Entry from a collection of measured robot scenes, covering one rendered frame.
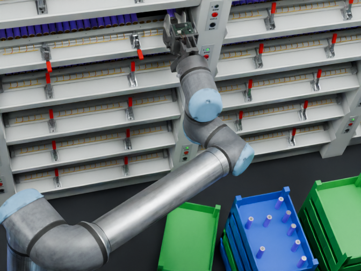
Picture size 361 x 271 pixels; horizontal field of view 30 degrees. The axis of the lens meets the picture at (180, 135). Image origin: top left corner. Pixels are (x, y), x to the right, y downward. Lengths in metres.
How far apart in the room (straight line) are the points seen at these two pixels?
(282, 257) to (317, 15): 0.82
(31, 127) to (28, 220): 0.76
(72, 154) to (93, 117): 0.21
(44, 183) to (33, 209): 1.02
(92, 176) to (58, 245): 1.10
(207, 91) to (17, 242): 0.62
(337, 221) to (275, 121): 0.46
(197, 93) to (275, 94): 0.74
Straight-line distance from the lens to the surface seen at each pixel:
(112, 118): 2.33
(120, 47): 2.04
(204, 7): 1.98
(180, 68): 1.86
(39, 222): 1.59
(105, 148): 2.48
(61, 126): 2.31
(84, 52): 2.02
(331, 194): 2.54
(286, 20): 2.20
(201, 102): 1.77
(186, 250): 2.67
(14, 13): 1.87
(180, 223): 2.72
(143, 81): 2.20
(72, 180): 2.63
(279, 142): 2.82
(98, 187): 2.75
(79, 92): 2.16
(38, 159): 2.47
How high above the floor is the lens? 2.42
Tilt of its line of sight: 55 degrees down
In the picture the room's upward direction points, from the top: 11 degrees clockwise
